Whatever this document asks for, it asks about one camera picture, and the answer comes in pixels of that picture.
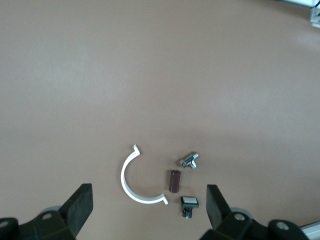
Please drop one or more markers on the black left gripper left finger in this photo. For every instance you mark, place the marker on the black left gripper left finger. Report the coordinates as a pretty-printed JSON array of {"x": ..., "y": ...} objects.
[{"x": 80, "y": 210}]

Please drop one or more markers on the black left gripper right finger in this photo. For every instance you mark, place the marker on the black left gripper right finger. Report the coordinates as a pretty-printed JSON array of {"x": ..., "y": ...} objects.
[{"x": 215, "y": 207}]

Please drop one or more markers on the black white rectangular push button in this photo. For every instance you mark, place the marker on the black white rectangular push button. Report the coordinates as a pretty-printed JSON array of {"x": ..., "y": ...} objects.
[{"x": 190, "y": 201}]

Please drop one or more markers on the brown terminal block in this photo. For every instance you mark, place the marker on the brown terminal block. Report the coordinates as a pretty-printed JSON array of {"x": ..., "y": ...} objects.
[{"x": 174, "y": 181}]

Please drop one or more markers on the silver metal fitting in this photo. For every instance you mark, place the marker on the silver metal fitting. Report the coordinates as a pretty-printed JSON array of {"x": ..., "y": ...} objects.
[{"x": 187, "y": 161}]

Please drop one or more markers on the white curved plastic clamp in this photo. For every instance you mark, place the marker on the white curved plastic clamp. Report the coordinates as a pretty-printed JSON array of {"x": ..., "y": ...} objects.
[{"x": 147, "y": 200}]

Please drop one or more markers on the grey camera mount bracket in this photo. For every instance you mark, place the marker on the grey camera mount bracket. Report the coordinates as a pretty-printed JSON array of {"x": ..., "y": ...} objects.
[{"x": 315, "y": 17}]

